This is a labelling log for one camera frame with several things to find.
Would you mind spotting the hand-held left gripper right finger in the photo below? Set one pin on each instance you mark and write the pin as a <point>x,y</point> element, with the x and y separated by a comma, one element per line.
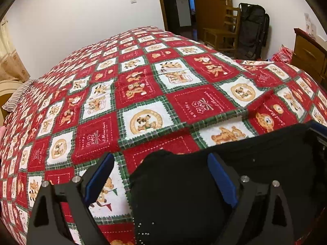
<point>222,181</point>

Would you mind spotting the wooden door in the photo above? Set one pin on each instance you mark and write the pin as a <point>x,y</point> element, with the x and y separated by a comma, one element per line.
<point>212,7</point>

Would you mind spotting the wooden chair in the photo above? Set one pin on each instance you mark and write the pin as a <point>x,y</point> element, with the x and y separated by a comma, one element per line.
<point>222,34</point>

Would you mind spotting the black pants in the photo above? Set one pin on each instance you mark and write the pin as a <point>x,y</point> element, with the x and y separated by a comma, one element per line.
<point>184,199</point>

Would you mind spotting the beige patterned curtain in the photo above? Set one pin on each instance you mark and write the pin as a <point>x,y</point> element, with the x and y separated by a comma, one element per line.
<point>11,58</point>

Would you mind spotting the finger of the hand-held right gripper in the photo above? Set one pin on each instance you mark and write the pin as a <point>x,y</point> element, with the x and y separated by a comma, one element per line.
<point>319,136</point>

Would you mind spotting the beige headboard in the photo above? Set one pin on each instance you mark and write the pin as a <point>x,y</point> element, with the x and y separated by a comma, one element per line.
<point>6,89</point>

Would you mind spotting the pink cloth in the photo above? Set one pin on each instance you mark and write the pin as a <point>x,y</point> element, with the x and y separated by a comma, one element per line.
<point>2,132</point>

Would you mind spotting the striped pillow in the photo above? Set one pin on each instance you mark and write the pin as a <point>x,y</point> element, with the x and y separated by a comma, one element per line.
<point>18,95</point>

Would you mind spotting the wooden dresser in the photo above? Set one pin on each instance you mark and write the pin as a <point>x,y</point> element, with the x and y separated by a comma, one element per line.
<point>309,53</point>

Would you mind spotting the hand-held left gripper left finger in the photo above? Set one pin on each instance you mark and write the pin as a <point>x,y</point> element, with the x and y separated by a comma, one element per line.
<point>98,181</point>

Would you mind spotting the black bag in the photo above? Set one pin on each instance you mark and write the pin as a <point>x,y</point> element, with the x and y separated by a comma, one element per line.
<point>253,30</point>

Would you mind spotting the red checkered printed blanket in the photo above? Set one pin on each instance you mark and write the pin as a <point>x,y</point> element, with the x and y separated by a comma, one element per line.
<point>143,91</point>

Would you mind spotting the red plaid cloth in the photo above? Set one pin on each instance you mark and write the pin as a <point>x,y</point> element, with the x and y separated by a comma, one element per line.
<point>282,55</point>

